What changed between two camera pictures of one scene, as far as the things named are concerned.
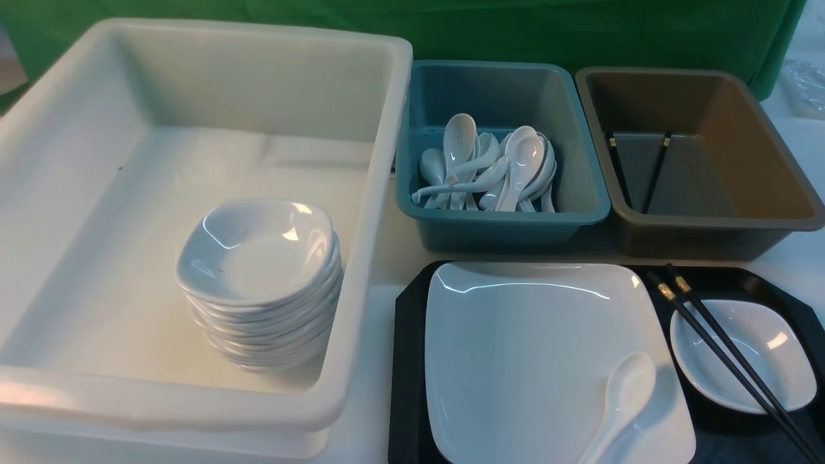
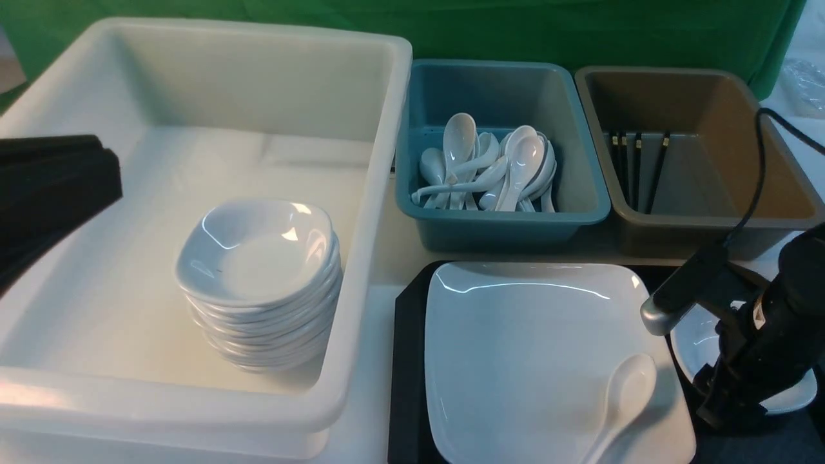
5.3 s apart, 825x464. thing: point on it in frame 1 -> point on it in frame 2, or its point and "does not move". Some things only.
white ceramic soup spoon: (630, 382) does not move
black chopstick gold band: (680, 283) -> (637, 174)
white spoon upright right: (524, 149) does not move
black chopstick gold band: (665, 290) -> (624, 167)
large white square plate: (517, 356) does not move
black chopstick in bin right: (667, 139) does not move
